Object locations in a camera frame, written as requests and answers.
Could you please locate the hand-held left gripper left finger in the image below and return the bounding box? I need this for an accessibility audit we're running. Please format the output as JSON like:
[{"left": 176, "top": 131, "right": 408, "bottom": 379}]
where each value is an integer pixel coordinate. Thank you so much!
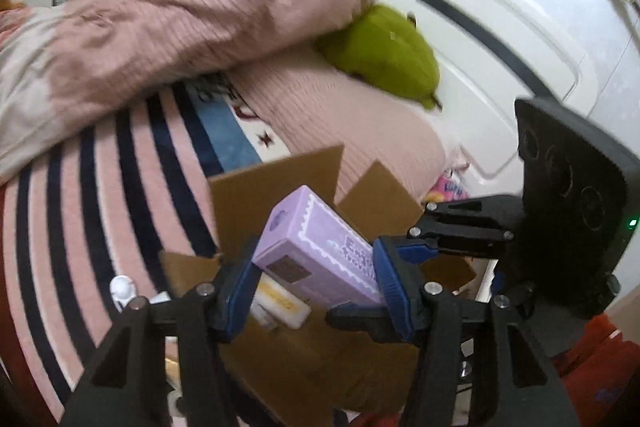
[{"left": 60, "top": 239, "right": 262, "bottom": 427}]

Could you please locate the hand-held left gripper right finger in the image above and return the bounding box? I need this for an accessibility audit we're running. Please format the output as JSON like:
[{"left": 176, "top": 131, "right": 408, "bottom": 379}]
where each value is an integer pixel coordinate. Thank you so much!
[{"left": 372, "top": 236, "right": 581, "bottom": 427}]

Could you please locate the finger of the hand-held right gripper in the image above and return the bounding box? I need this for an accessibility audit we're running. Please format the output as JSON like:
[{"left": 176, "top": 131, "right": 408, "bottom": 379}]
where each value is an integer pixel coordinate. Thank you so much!
[
  {"left": 400, "top": 194, "right": 523, "bottom": 264},
  {"left": 325, "top": 302, "right": 398, "bottom": 343}
]

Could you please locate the brown cardboard box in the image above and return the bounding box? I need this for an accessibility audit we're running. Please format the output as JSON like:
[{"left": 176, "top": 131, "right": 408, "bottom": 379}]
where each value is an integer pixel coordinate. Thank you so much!
[{"left": 159, "top": 145, "right": 477, "bottom": 427}]

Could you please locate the purple rectangular box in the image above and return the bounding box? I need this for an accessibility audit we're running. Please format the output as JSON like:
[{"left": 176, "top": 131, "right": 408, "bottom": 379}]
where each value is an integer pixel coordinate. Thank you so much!
[{"left": 251, "top": 185, "right": 388, "bottom": 308}]

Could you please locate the colourful printed packet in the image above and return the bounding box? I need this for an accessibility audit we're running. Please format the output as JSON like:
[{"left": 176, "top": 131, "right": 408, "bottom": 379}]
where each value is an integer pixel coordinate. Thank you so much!
[{"left": 424, "top": 167, "right": 472, "bottom": 204}]

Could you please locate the white and yellow small box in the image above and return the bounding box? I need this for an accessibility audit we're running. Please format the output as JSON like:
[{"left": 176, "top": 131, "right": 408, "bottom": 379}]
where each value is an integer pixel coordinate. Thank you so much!
[{"left": 249, "top": 276, "right": 312, "bottom": 331}]

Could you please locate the small white plastic object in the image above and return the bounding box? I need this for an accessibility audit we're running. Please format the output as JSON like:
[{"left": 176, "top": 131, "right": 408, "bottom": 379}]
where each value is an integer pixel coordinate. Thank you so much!
[{"left": 109, "top": 275, "right": 138, "bottom": 312}]

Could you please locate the pink navy striped blanket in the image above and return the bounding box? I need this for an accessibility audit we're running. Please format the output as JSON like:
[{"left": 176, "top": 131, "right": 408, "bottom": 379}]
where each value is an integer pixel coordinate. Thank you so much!
[{"left": 0, "top": 79, "right": 226, "bottom": 425}]

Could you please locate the star printed white sheet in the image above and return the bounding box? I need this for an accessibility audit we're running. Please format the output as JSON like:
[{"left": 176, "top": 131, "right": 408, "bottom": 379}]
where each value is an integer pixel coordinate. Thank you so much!
[{"left": 187, "top": 74, "right": 293, "bottom": 172}]

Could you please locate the green plush pillow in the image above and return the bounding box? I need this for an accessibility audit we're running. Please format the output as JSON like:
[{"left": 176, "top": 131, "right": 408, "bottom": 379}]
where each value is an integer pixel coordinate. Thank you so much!
[{"left": 315, "top": 2, "right": 443, "bottom": 110}]

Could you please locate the white wardrobe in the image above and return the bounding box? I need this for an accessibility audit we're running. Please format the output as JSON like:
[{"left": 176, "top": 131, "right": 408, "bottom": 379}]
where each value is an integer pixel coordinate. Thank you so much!
[{"left": 260, "top": 0, "right": 588, "bottom": 190}]

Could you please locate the pink ribbed blanket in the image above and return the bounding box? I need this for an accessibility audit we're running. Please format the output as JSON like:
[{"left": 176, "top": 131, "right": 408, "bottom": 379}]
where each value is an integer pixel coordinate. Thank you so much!
[{"left": 0, "top": 0, "right": 448, "bottom": 208}]

